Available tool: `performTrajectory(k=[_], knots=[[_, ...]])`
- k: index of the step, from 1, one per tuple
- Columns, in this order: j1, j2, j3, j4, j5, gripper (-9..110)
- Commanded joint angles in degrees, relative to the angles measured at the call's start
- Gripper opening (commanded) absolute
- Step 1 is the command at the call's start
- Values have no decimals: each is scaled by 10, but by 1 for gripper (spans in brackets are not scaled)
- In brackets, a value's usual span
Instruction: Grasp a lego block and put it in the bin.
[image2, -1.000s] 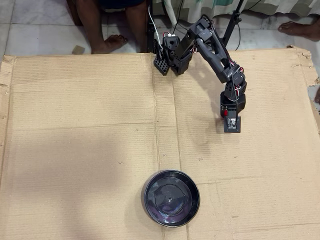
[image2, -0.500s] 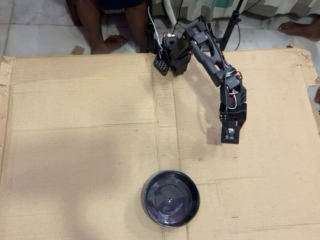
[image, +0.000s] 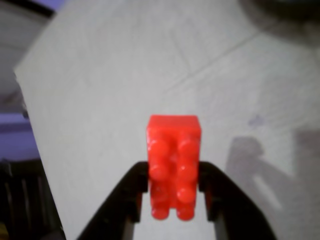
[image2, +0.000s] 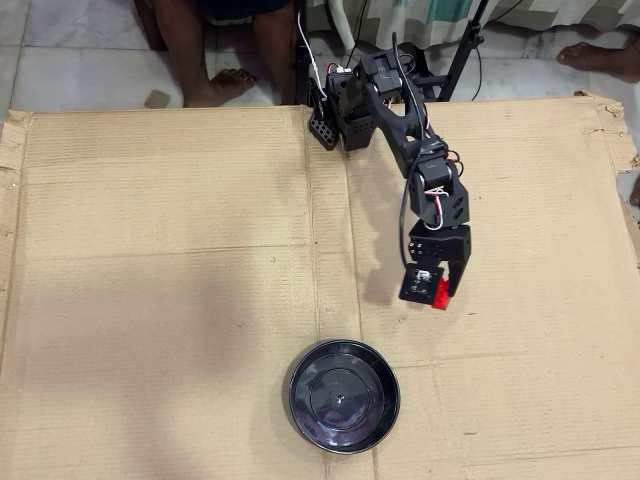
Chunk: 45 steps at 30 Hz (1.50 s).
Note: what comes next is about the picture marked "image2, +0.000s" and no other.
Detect black perforated base clamp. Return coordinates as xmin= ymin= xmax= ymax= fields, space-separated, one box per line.
xmin=307 ymin=74 xmax=344 ymax=152

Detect bare human leg with foot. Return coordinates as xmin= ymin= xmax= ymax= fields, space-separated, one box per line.
xmin=149 ymin=0 xmax=259 ymax=109

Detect black camera cable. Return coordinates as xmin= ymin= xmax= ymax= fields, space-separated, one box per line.
xmin=391 ymin=32 xmax=419 ymax=266

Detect round black plastic bin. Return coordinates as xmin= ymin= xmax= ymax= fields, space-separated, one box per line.
xmin=287 ymin=338 xmax=402 ymax=455

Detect black tripod stand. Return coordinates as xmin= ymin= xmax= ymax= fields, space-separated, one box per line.
xmin=384 ymin=0 xmax=491 ymax=104

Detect red lego block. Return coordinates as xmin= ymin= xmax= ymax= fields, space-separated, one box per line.
xmin=430 ymin=277 xmax=454 ymax=312

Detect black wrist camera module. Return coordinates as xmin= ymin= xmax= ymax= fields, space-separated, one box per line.
xmin=398 ymin=264 xmax=447 ymax=306

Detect thin black floor cable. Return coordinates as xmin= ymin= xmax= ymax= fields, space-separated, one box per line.
xmin=471 ymin=44 xmax=486 ymax=101

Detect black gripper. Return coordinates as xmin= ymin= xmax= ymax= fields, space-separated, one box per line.
xmin=407 ymin=222 xmax=474 ymax=300

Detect white cable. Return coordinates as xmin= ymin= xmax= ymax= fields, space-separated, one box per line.
xmin=296 ymin=8 xmax=321 ymax=81

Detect dark shorts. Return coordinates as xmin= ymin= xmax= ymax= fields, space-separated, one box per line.
xmin=192 ymin=0 xmax=294 ymax=27

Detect white pipe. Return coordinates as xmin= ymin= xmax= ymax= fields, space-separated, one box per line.
xmin=327 ymin=0 xmax=354 ymax=54

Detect black metal post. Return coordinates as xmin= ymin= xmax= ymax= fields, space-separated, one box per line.
xmin=293 ymin=29 xmax=312 ymax=106

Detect bare human lower leg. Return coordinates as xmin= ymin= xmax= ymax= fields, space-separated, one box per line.
xmin=248 ymin=0 xmax=300 ymax=107

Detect small cardboard scrap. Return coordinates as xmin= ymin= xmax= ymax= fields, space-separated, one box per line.
xmin=143 ymin=88 xmax=172 ymax=110

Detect large brown cardboard sheet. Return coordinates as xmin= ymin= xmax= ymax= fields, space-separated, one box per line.
xmin=0 ymin=89 xmax=640 ymax=480

